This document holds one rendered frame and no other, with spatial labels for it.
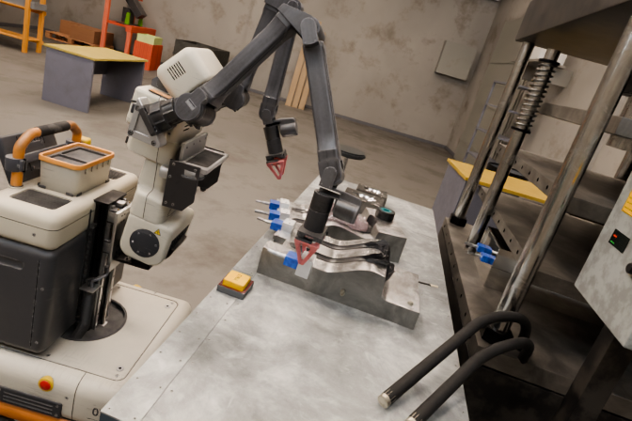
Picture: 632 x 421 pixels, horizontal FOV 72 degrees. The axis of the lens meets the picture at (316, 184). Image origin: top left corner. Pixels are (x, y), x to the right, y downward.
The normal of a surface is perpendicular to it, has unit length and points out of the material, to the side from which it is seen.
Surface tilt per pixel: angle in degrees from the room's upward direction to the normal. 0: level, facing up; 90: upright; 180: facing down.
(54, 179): 92
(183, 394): 0
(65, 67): 90
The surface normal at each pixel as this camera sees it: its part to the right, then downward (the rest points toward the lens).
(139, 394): 0.27, -0.92
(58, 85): -0.13, 0.25
